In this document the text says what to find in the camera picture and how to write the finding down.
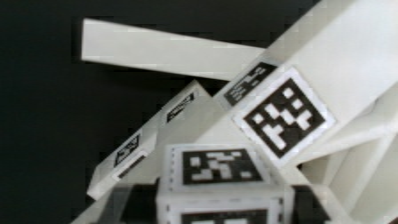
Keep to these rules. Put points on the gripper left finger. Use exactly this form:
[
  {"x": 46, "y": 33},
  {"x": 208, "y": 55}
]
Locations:
[{"x": 130, "y": 207}]

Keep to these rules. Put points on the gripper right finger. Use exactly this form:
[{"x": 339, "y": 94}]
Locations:
[{"x": 309, "y": 212}]

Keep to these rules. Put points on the white cube leg block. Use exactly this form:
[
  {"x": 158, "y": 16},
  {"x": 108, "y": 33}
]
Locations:
[{"x": 219, "y": 187}]

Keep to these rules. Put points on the white chair back frame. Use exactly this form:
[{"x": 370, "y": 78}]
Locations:
[{"x": 309, "y": 107}]

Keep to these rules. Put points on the white workspace border frame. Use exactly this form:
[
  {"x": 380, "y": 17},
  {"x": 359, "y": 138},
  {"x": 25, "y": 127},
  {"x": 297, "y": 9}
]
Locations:
[{"x": 140, "y": 48}]

